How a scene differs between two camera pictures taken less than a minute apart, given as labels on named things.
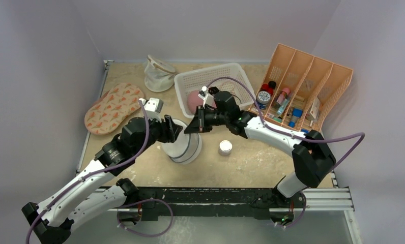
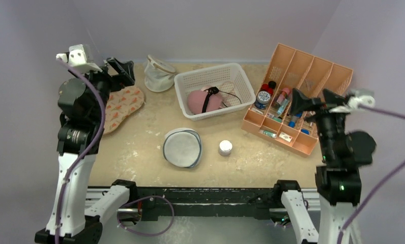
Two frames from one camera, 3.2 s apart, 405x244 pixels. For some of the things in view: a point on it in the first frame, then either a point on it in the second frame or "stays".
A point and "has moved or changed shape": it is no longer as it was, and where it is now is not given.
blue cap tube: [297, 113] stays
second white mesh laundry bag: [159, 75] stays
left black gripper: [172, 129] -> [124, 70]
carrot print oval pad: [110, 110] stays
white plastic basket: [230, 77] stays
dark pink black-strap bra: [195, 101] stays
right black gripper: [201, 118] -> [322, 108]
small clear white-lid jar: [225, 148] stays
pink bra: [227, 86] has moved or changed shape
